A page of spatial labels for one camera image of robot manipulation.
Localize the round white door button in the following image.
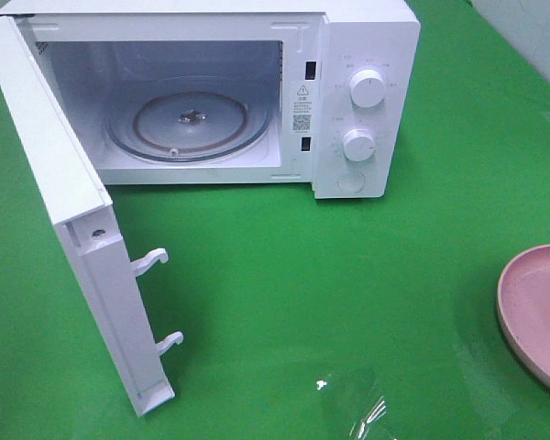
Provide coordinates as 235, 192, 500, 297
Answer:
336, 170, 366, 193

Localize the white microwave knob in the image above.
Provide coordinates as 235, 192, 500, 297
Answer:
342, 129, 376, 162
348, 67, 386, 108

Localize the white microwave door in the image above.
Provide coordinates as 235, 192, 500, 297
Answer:
0, 16, 183, 415

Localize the pink round plate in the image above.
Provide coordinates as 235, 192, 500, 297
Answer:
497, 244, 550, 390

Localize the green table mat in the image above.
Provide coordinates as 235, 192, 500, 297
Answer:
0, 1, 550, 439

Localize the glass microwave turntable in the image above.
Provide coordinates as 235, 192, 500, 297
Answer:
106, 76, 280, 163

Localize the white microwave oven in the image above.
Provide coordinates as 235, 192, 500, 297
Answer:
0, 1, 421, 199

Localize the clear tape patch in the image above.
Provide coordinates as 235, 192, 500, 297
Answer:
310, 367, 394, 439

